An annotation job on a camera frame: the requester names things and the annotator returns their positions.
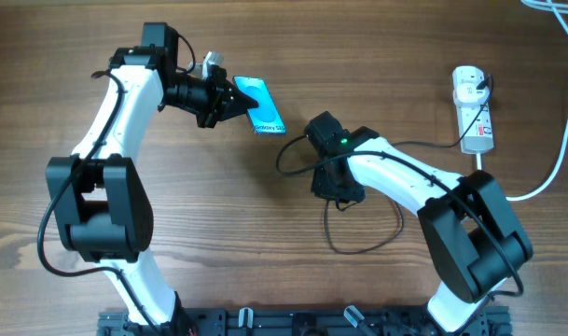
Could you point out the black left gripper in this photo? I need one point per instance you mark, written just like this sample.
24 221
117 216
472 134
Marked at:
222 104

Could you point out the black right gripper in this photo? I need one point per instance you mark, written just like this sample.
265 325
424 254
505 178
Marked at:
319 188

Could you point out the smartphone with blue screen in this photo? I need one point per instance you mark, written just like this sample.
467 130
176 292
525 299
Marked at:
265 119

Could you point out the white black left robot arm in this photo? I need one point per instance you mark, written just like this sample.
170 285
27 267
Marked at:
96 196

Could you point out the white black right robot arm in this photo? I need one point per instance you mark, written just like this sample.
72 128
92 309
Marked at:
473 235

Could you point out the white USB charger plug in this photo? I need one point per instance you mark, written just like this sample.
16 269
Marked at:
470 86

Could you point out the white power strip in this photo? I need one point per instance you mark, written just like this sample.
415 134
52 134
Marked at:
475 128

